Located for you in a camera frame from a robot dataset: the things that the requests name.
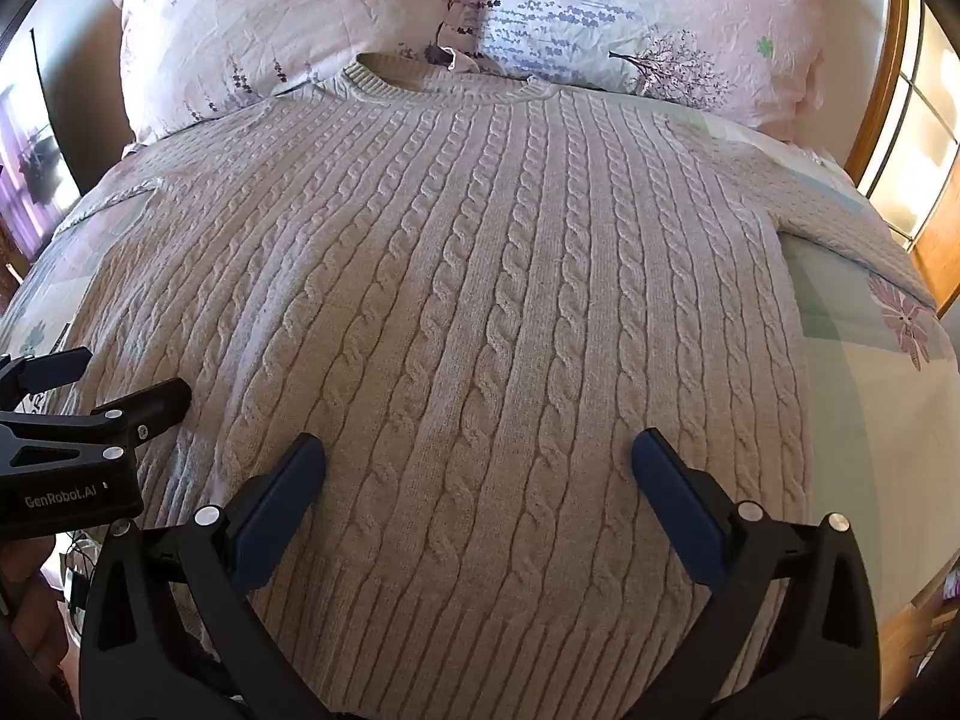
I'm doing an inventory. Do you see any wooden framed window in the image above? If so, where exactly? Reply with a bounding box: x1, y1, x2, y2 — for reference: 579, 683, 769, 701
847, 0, 960, 308

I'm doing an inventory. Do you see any person's left hand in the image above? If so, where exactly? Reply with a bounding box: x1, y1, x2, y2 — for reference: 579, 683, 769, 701
0, 536, 72, 691

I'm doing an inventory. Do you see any pink floral pillow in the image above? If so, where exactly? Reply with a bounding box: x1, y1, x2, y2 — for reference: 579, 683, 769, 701
442, 0, 856, 143
112, 0, 488, 147

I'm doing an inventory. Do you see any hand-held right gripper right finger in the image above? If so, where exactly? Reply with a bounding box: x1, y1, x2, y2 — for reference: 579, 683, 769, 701
631, 427, 882, 720

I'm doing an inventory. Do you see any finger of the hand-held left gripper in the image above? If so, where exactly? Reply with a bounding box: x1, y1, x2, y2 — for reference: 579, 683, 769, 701
0, 347, 92, 413
90, 379, 193, 458

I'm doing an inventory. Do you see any beige cable-knit sweater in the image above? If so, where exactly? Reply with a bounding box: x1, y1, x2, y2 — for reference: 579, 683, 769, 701
56, 54, 938, 713

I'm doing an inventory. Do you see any wall poster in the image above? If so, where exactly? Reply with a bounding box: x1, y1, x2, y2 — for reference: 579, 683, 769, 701
0, 30, 83, 233

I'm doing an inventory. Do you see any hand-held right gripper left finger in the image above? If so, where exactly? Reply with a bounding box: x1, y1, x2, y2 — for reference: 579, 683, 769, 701
79, 433, 327, 720

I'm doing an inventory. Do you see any floral patchwork bed sheet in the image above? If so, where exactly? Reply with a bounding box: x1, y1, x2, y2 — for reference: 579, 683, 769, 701
0, 112, 960, 608

